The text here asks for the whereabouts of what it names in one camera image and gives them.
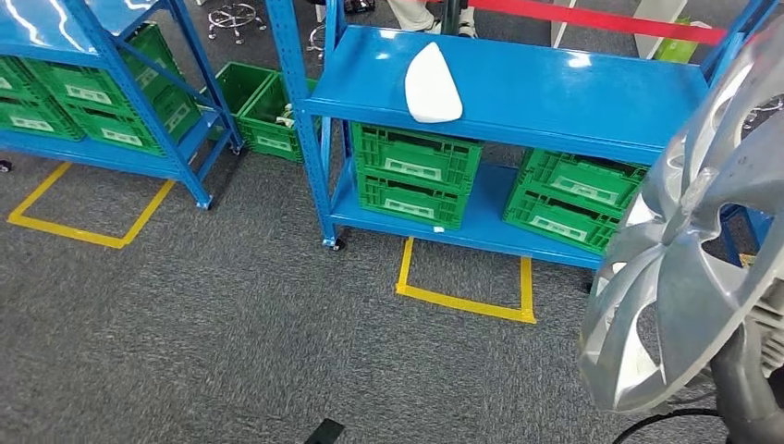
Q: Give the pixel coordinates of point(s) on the red barrier belt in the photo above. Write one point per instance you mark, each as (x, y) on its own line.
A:
(582, 15)

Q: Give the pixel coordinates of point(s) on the yellow floor tape mark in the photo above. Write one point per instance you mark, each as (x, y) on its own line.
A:
(67, 231)
(459, 301)

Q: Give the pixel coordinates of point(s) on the black stanchion post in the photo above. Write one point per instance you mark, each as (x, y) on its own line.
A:
(450, 18)

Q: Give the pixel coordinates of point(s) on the person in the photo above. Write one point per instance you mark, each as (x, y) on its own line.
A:
(407, 12)

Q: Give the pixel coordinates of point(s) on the white triangular plastic shell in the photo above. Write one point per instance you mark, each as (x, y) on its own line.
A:
(432, 86)

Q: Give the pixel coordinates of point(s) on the black robot left foot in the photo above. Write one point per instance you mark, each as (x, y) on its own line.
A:
(324, 432)

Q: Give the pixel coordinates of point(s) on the silver plastic wheel hubcap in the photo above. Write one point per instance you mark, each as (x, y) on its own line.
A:
(692, 294)

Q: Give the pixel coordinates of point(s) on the white desk panel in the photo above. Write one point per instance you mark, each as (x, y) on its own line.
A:
(560, 37)
(649, 40)

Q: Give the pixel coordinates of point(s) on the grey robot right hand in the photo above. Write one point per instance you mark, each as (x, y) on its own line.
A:
(750, 410)

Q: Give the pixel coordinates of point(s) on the green shopping bag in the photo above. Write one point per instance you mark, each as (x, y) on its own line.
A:
(674, 49)

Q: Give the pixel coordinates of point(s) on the blue metal shelf rack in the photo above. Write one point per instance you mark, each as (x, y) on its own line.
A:
(520, 86)
(55, 37)

